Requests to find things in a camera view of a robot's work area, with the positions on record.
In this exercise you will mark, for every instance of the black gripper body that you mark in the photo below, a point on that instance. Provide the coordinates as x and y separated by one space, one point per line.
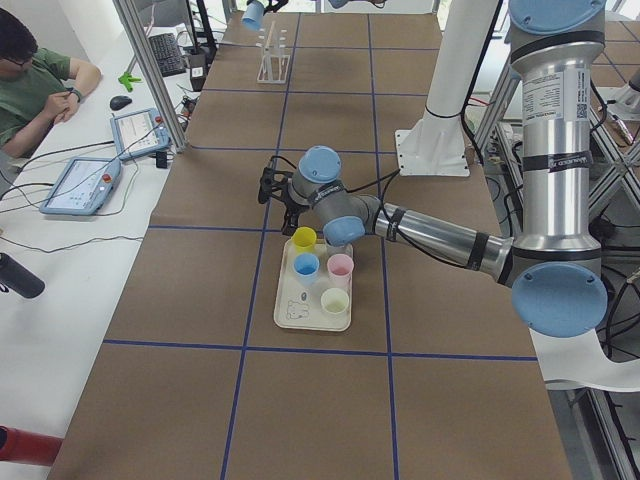
293 210

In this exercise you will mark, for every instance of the black water bottle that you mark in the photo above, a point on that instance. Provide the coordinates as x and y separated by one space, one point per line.
15 277

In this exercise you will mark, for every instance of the pink plastic cup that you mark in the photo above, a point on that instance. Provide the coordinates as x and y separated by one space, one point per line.
340 268

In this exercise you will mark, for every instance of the red water bottle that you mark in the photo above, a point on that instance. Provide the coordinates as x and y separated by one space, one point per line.
30 448

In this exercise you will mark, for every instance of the light blue plastic cup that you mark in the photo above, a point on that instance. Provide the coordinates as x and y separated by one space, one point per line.
253 15

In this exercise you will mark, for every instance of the grey plastic cup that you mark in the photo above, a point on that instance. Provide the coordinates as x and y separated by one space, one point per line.
333 250

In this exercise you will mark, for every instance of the person in green shirt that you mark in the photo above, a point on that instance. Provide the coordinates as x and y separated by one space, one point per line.
40 88

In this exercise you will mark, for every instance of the aluminium frame post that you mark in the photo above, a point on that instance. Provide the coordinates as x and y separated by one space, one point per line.
138 35

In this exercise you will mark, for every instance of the black computer mouse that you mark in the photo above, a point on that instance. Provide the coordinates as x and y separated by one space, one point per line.
119 102

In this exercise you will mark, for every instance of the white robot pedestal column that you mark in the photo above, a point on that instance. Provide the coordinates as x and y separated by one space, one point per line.
435 145

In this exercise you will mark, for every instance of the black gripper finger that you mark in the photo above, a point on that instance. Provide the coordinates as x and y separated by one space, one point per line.
290 223

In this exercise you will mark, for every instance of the green plastic clamp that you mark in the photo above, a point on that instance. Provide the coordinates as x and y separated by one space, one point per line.
127 80

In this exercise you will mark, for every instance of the black labelled box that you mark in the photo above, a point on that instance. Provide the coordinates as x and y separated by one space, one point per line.
198 71

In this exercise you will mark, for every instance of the white wire cup rack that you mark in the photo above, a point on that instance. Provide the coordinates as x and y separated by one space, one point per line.
275 61

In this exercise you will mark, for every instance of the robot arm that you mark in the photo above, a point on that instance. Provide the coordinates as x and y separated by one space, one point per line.
337 4
553 265

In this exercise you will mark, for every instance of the cream white plastic cup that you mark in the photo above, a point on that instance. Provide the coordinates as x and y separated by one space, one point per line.
335 301

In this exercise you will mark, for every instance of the blue teach pendant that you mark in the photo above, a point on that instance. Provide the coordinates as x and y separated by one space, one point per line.
82 187
140 133

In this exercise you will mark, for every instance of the black keyboard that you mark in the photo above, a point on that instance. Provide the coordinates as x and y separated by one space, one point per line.
167 54

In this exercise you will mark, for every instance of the cream plastic tray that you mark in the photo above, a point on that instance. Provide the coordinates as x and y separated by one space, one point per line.
298 306

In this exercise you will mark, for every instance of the yellow plastic cup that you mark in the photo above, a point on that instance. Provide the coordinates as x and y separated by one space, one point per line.
304 239

